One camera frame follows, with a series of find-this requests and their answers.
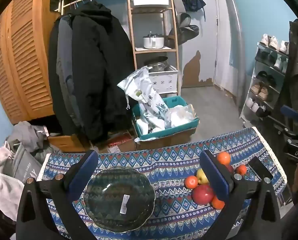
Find grey clothes pile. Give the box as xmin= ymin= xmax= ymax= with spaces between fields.
xmin=6 ymin=121 xmax=62 ymax=163

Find orange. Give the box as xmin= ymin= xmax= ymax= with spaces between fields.
xmin=184 ymin=175 xmax=199 ymax=189
xmin=216 ymin=151 xmax=232 ymax=165

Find white door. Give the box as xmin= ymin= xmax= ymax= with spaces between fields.
xmin=213 ymin=0 xmax=242 ymax=98

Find navy umbrella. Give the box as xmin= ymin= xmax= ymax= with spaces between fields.
xmin=181 ymin=0 xmax=206 ymax=22

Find teal box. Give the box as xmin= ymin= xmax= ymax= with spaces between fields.
xmin=131 ymin=95 xmax=200 ymax=140

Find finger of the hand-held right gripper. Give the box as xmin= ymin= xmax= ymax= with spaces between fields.
xmin=267 ymin=115 xmax=298 ymax=137
xmin=280 ymin=105 xmax=298 ymax=125

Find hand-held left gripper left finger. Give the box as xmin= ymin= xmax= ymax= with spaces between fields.
xmin=15 ymin=150 xmax=99 ymax=240

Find wooden louvered wardrobe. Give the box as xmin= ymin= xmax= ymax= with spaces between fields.
xmin=0 ymin=0 xmax=64 ymax=125

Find yellow apple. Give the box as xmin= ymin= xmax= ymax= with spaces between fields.
xmin=196 ymin=168 xmax=210 ymax=185

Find clear plastic bag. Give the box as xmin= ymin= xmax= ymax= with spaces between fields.
xmin=164 ymin=104 xmax=198 ymax=129

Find small tangerine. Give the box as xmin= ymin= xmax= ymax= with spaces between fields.
xmin=211 ymin=195 xmax=226 ymax=210
xmin=236 ymin=164 xmax=248 ymax=176

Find dark hanging bag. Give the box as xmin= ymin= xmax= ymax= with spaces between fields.
xmin=175 ymin=12 xmax=199 ymax=45

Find blue patterned tablecloth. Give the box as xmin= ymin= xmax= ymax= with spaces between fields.
xmin=36 ymin=127 xmax=288 ymax=240

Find wooden drawer box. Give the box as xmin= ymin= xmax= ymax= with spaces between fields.
xmin=47 ymin=134 xmax=89 ymax=153

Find dark green glass bowl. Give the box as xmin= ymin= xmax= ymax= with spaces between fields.
xmin=83 ymin=167 xmax=156 ymax=233

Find white floral fabric bag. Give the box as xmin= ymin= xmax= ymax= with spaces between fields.
xmin=117 ymin=66 xmax=172 ymax=133

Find bright red apple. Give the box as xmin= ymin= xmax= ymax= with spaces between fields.
xmin=191 ymin=184 xmax=216 ymax=205

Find light grey cloth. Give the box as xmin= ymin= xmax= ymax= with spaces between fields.
xmin=0 ymin=141 xmax=25 ymax=222

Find red printed cardboard box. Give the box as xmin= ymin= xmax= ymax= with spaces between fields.
xmin=99 ymin=131 xmax=137 ymax=153

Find wooden shelf unit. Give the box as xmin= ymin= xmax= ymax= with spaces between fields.
xmin=126 ymin=0 xmax=182 ymax=97

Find white shoe rack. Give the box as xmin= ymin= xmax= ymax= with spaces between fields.
xmin=239 ymin=41 xmax=293 ymax=128

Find round metal sieve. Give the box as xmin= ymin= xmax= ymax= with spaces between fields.
xmin=144 ymin=56 xmax=169 ymax=72

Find black smartphone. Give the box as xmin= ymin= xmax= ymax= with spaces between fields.
xmin=248 ymin=156 xmax=273 ymax=182

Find group of shoes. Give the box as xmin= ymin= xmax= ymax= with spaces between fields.
xmin=245 ymin=34 xmax=290 ymax=118

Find white pot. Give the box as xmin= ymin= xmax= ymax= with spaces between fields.
xmin=143 ymin=31 xmax=176 ymax=50

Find brown cardboard box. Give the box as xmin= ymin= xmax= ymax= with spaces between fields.
xmin=135 ymin=127 xmax=197 ymax=150

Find white lattice basket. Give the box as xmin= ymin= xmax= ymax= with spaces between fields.
xmin=148 ymin=66 xmax=179 ymax=94

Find grey tote bag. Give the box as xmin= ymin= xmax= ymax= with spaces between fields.
xmin=0 ymin=142 xmax=43 ymax=183

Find grey jacket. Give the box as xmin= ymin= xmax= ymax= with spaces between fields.
xmin=55 ymin=15 xmax=84 ymax=128

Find black coat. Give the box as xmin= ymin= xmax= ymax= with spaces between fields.
xmin=48 ymin=0 xmax=136 ymax=143

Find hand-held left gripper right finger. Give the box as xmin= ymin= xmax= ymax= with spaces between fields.
xmin=200 ymin=150 xmax=282 ymax=240

